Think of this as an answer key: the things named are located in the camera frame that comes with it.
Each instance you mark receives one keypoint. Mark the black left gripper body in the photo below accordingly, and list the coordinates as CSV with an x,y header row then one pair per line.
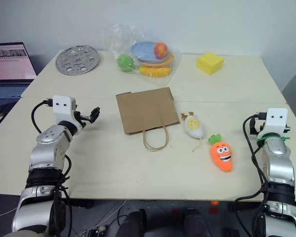
x,y
81,118

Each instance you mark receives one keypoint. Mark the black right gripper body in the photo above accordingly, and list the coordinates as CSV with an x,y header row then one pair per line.
x,y
256,127

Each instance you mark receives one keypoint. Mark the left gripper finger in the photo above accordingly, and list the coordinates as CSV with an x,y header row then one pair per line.
x,y
96,111
93,119

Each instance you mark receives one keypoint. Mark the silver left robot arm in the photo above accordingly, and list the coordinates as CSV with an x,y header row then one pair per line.
x,y
43,158

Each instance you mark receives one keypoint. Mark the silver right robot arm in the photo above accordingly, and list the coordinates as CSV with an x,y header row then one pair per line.
x,y
280,168

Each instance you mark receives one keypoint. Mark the clear plastic bag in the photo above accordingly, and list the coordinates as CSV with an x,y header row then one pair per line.
x,y
118,39

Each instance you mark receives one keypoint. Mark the green zip tie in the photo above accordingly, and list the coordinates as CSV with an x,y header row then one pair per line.
x,y
267,138

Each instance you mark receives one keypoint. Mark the orange carrot plush toy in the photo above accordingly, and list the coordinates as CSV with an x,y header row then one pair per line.
x,y
222,154

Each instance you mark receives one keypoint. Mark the perforated round metal plate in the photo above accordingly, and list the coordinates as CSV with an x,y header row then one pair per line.
x,y
77,60

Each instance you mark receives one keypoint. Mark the green apple toy fruit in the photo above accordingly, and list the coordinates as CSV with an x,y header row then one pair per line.
x,y
125,62

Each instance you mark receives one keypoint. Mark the white yellow plush toy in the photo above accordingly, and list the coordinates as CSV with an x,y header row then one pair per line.
x,y
194,126

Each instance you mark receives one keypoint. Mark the yellow banana toy fruit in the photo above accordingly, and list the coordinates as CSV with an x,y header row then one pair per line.
x,y
154,71

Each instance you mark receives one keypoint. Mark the blue plate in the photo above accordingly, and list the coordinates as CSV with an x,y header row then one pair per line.
x,y
144,51

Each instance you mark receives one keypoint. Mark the yellow foam cheese block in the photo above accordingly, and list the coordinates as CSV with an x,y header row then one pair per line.
x,y
209,63

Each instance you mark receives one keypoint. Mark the orange plate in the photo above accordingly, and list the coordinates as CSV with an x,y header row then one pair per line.
x,y
166,63

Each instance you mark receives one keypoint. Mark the red peach toy fruit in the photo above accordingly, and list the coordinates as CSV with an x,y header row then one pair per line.
x,y
161,50

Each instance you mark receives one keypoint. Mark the open laptop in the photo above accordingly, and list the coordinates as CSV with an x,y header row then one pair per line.
x,y
7,66

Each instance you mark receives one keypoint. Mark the dark rounded shape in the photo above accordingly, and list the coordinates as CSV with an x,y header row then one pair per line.
x,y
133,223
196,223

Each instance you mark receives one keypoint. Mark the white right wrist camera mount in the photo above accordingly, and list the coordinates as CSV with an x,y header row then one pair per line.
x,y
276,121

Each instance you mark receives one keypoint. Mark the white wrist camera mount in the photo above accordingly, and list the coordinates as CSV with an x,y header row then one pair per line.
x,y
276,121
61,108

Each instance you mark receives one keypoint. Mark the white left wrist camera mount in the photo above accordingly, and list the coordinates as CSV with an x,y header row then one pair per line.
x,y
61,108

